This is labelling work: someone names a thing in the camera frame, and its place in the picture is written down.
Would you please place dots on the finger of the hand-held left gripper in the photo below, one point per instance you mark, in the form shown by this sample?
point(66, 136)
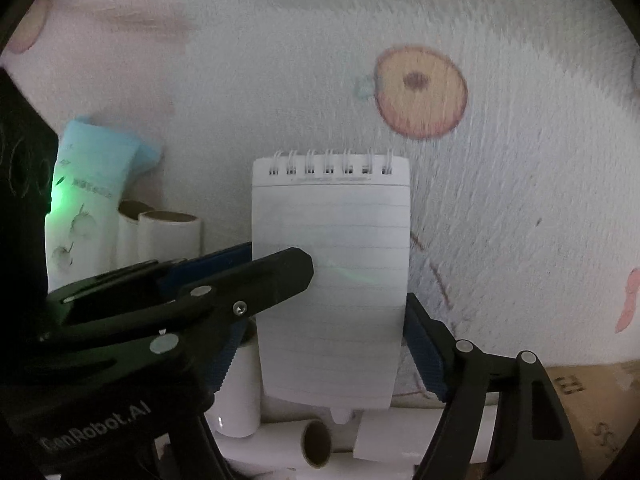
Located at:
point(210, 266)
point(270, 275)

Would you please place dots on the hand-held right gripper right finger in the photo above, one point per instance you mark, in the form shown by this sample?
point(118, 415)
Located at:
point(422, 350)

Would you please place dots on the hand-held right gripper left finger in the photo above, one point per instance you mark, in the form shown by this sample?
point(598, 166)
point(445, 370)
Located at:
point(227, 355)

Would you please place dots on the white spiral notebook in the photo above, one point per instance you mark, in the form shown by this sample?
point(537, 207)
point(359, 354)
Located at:
point(340, 225)

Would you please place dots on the brown cardboard box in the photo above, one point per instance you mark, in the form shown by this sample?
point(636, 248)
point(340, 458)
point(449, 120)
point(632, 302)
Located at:
point(590, 410)

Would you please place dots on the light blue tissue packet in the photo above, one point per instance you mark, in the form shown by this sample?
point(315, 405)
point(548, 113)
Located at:
point(90, 185)

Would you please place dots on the white cat print pillow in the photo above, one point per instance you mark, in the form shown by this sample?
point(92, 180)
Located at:
point(500, 210)

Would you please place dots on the pink cat print pillow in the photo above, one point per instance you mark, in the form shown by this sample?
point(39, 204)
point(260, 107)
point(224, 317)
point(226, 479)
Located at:
point(100, 60)

